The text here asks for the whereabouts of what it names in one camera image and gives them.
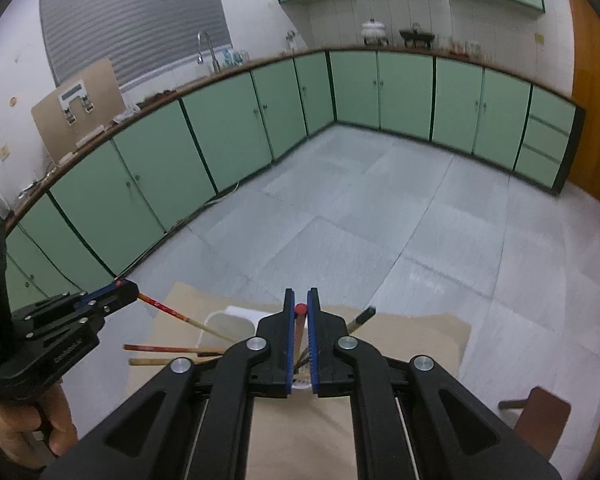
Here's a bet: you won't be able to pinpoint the red and gold chopstick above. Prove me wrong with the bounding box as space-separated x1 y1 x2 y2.
116 280 238 343
129 355 226 367
295 303 309 376
124 344 231 356

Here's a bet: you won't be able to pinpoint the green lower cabinets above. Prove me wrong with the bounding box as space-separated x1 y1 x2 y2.
0 47 587 311

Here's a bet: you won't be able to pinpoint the grey window blind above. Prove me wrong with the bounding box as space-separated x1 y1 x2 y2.
39 0 233 88

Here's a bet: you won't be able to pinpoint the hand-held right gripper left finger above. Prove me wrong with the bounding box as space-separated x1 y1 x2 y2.
40 287 297 480

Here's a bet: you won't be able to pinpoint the black wok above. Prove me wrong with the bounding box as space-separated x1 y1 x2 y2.
399 22 436 48

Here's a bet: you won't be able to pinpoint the metal kitchen faucet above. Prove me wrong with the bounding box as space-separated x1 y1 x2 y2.
197 31 221 75

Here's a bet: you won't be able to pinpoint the person's left hand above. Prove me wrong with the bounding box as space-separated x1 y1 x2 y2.
0 382 78 468

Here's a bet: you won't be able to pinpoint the wooden door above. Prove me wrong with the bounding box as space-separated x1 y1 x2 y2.
562 0 600 208

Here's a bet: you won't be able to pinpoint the white cooking pot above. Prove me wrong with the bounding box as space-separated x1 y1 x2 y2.
361 17 388 43

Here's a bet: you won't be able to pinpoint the glass jars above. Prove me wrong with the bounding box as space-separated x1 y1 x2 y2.
447 37 483 56

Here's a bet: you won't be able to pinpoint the white utensil holder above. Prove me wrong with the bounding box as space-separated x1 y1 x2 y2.
200 305 311 391

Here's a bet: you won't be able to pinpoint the beige water dispenser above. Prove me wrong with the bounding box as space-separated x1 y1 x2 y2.
31 57 126 167

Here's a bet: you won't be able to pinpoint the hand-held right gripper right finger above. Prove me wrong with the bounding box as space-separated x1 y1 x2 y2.
307 287 561 480

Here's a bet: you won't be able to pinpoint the beige tablecloth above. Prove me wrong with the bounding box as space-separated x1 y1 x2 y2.
125 282 473 480

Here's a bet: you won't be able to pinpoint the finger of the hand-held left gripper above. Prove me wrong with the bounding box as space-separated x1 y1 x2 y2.
77 282 141 331
50 280 131 310

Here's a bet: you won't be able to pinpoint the brown wooden chair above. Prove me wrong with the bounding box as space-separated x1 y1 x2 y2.
497 386 573 461

